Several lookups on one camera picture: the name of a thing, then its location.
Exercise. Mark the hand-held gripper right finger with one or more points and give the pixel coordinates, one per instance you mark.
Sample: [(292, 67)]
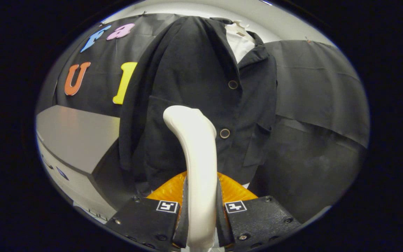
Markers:
[(223, 225)]

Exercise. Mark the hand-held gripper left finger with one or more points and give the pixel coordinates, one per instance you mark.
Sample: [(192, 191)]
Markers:
[(183, 224)]

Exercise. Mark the white garment steamer head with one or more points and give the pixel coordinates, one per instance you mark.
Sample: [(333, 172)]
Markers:
[(199, 157)]

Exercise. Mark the black jacket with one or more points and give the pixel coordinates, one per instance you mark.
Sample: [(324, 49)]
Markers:
[(187, 70)]

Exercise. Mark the black backdrop cloth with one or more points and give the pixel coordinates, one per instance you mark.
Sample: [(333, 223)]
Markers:
[(313, 105)]

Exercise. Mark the white mannequin torso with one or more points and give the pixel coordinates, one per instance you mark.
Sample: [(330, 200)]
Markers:
[(240, 43)]

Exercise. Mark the white plastic hanger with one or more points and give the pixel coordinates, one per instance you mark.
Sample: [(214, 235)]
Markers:
[(240, 25)]

